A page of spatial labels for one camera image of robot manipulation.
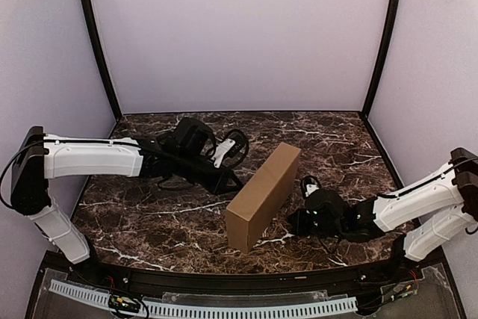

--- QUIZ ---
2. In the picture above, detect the brown cardboard box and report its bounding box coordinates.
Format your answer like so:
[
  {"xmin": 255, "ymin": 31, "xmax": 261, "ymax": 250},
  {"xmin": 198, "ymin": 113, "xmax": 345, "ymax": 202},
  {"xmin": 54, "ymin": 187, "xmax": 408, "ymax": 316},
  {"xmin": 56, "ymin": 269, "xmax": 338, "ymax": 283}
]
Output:
[{"xmin": 225, "ymin": 143, "xmax": 301, "ymax": 253}]

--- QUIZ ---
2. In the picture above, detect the right black frame post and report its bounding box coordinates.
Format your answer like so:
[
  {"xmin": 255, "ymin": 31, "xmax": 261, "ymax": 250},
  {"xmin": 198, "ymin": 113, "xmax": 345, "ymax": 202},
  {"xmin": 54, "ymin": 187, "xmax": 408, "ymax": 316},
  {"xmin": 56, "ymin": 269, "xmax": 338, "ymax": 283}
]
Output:
[{"xmin": 360, "ymin": 0, "xmax": 400, "ymax": 123}]

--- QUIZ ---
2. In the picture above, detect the white slotted cable duct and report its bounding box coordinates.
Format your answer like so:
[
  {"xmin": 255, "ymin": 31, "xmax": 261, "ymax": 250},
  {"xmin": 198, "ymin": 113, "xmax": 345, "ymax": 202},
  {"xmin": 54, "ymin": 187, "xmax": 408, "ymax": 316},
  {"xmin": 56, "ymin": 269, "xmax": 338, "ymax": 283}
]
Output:
[{"xmin": 49, "ymin": 279, "xmax": 358, "ymax": 318}]

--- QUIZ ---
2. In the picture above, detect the left black frame post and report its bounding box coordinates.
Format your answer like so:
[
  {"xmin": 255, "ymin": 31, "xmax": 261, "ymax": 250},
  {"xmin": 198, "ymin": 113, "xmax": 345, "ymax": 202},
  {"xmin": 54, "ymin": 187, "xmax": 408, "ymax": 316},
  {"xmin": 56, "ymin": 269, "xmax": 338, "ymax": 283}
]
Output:
[{"xmin": 80, "ymin": 0, "xmax": 122, "ymax": 122}]

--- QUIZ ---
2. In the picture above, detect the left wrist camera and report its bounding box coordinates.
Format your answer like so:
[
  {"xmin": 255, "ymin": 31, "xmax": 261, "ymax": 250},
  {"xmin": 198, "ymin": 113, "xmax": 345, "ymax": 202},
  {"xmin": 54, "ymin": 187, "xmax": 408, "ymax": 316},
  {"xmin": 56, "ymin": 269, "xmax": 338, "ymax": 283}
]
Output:
[{"xmin": 211, "ymin": 135, "xmax": 245, "ymax": 168}]

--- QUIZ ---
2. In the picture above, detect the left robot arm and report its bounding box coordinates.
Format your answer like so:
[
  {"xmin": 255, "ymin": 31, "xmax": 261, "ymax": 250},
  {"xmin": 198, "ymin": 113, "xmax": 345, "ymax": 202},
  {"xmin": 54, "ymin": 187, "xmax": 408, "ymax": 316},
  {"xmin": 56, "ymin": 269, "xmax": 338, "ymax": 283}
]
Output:
[{"xmin": 1, "ymin": 117, "xmax": 249, "ymax": 264}]

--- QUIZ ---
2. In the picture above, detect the small green circuit board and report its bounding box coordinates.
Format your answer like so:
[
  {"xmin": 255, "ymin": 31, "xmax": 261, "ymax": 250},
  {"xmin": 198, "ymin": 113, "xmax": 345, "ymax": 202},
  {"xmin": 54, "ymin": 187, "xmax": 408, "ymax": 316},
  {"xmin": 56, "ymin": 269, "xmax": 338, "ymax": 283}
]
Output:
[{"xmin": 108, "ymin": 294, "xmax": 141, "ymax": 313}]

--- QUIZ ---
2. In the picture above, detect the black front rail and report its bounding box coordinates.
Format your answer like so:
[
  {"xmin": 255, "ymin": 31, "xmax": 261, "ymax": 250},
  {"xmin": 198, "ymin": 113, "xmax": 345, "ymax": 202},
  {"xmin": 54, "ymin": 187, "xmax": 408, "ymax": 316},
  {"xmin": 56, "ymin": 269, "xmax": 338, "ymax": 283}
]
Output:
[{"xmin": 37, "ymin": 232, "xmax": 447, "ymax": 297}]

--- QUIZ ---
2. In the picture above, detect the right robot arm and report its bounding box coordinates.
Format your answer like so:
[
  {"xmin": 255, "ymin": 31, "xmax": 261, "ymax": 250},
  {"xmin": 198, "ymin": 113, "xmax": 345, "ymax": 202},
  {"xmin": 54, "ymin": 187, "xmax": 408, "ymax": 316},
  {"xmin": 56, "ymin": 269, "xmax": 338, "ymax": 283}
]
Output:
[{"xmin": 288, "ymin": 147, "xmax": 477, "ymax": 262}]

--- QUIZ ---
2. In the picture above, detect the black frame post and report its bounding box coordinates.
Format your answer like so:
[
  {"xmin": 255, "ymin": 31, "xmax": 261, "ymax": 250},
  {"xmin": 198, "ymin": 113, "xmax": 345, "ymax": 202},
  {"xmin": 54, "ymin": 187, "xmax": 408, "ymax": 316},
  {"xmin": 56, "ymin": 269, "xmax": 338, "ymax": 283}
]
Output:
[
  {"xmin": 80, "ymin": 0, "xmax": 122, "ymax": 122},
  {"xmin": 360, "ymin": 0, "xmax": 400, "ymax": 123}
]

